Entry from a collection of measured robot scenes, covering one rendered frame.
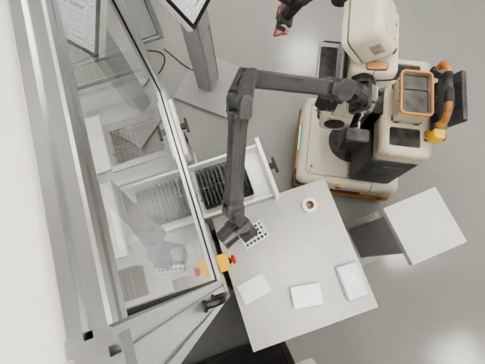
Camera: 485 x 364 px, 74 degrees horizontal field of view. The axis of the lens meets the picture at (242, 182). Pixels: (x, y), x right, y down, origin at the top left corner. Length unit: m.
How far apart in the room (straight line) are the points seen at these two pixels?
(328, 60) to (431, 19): 1.93
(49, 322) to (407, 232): 1.52
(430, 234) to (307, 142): 0.93
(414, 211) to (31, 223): 1.57
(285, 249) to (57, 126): 1.28
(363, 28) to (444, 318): 1.95
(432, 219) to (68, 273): 1.60
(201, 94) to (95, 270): 2.36
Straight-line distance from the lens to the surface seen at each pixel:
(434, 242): 1.73
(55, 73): 0.39
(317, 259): 1.54
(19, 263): 0.37
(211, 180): 1.46
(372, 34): 1.23
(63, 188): 0.34
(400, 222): 1.68
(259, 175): 1.49
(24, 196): 0.38
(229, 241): 1.14
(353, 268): 1.53
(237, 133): 1.01
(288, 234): 1.53
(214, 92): 2.60
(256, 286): 1.50
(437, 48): 3.23
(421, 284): 2.54
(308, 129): 2.22
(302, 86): 1.11
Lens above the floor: 2.27
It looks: 75 degrees down
